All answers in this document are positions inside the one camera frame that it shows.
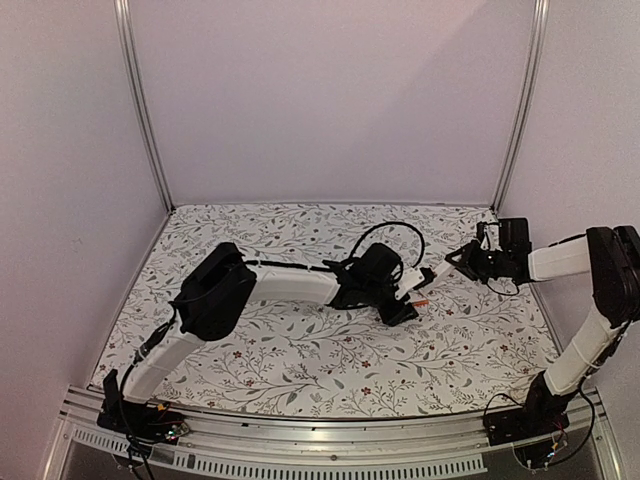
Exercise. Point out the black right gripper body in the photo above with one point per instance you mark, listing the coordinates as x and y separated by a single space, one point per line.
476 263

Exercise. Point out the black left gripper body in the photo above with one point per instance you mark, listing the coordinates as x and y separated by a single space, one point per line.
375 292

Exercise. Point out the white remote control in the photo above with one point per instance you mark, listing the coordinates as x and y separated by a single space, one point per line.
432 277

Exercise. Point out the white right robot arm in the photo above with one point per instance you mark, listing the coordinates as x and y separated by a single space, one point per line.
609 256

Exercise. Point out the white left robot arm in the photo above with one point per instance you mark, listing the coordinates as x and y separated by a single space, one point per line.
213 297

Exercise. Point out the floral patterned table mat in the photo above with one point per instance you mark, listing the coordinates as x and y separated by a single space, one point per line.
302 359

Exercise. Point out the front aluminium rail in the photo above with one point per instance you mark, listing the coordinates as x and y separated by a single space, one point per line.
226 445

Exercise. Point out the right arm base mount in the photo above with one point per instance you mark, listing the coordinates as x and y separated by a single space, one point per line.
542 413

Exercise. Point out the right aluminium frame post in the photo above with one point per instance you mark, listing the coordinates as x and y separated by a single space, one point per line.
524 104

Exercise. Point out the aluminium frame post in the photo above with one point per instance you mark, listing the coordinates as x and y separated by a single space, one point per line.
524 104
135 81

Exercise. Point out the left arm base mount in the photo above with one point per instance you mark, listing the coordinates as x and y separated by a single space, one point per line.
143 424

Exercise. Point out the left aluminium frame post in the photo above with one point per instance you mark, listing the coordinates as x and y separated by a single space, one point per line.
135 81

